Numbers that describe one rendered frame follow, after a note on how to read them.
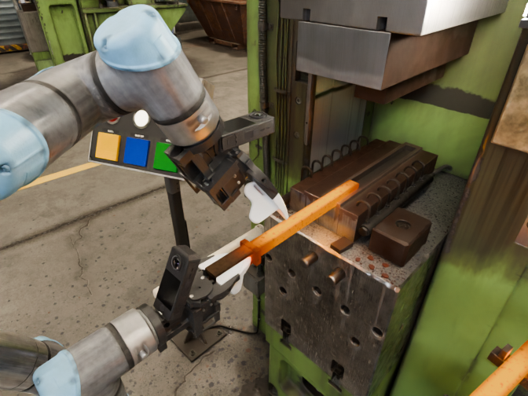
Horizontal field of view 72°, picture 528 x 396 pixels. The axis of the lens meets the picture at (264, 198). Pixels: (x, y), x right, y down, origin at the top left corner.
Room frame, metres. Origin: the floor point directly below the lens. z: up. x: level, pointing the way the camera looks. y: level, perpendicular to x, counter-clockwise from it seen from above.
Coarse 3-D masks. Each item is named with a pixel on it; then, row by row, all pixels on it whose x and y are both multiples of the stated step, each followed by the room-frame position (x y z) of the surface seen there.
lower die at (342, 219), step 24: (384, 144) 1.02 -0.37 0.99; (408, 144) 0.99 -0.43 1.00; (336, 168) 0.88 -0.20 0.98; (360, 168) 0.86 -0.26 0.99; (408, 168) 0.86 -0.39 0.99; (432, 168) 0.93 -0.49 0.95; (312, 192) 0.74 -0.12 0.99; (360, 192) 0.73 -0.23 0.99; (384, 192) 0.74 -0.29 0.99; (336, 216) 0.68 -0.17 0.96; (360, 216) 0.65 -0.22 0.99
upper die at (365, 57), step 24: (312, 24) 0.76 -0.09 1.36; (312, 48) 0.75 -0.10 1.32; (336, 48) 0.71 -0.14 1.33; (360, 48) 0.68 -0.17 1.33; (384, 48) 0.65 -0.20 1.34; (408, 48) 0.69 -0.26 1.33; (432, 48) 0.77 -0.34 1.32; (456, 48) 0.87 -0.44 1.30; (312, 72) 0.75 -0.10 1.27; (336, 72) 0.71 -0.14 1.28; (360, 72) 0.67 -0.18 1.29; (384, 72) 0.64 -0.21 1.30; (408, 72) 0.71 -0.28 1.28
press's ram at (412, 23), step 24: (288, 0) 0.80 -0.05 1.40; (312, 0) 0.76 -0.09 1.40; (336, 0) 0.72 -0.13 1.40; (360, 0) 0.69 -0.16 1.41; (384, 0) 0.66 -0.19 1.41; (408, 0) 0.63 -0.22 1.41; (432, 0) 0.61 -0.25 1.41; (456, 0) 0.68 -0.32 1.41; (480, 0) 0.77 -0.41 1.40; (504, 0) 0.88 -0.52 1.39; (336, 24) 0.72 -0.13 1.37; (360, 24) 0.68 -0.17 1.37; (384, 24) 0.68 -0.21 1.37; (408, 24) 0.62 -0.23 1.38; (432, 24) 0.63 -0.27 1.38; (456, 24) 0.71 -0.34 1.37
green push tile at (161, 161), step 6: (156, 144) 0.92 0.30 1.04; (162, 144) 0.91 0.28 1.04; (168, 144) 0.91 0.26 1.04; (156, 150) 0.91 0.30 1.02; (162, 150) 0.90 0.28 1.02; (156, 156) 0.90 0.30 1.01; (162, 156) 0.89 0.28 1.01; (156, 162) 0.89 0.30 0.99; (162, 162) 0.88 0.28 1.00; (168, 162) 0.88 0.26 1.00; (156, 168) 0.88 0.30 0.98; (162, 168) 0.88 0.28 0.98; (168, 168) 0.87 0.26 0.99; (174, 168) 0.86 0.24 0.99
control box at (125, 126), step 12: (204, 84) 0.98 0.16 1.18; (120, 120) 0.99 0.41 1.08; (132, 120) 0.98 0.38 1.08; (96, 132) 1.00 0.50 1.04; (108, 132) 0.98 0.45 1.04; (120, 132) 0.97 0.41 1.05; (132, 132) 0.96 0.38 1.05; (144, 132) 0.95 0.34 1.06; (156, 132) 0.94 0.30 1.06; (96, 144) 0.98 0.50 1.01; (120, 144) 0.95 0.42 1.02; (120, 156) 0.94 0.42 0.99; (132, 168) 0.91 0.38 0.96; (144, 168) 0.90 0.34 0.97
